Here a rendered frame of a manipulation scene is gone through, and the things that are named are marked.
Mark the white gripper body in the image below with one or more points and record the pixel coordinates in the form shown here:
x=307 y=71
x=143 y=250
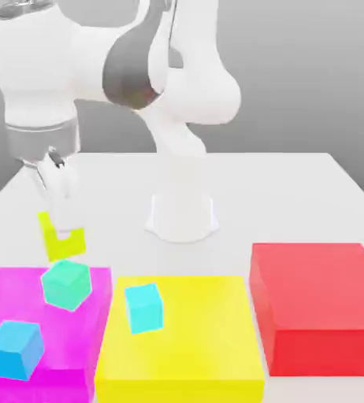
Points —
x=57 y=192

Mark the small yellow-green cube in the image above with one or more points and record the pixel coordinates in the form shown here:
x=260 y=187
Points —
x=63 y=248

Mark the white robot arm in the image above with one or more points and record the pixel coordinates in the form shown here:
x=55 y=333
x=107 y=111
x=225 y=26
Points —
x=49 y=69

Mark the small green cube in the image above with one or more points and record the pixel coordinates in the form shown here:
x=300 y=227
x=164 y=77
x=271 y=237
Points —
x=67 y=285

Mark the small cyan cube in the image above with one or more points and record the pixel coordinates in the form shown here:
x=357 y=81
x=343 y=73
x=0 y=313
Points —
x=144 y=308

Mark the small blue cube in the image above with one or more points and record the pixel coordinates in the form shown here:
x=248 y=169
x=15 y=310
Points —
x=11 y=351

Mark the large magenta box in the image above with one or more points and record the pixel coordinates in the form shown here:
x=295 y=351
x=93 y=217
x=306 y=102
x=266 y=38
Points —
x=68 y=340

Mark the large yellow box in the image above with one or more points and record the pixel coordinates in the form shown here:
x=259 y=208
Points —
x=185 y=346

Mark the large red box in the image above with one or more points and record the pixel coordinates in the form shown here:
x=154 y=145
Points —
x=314 y=292

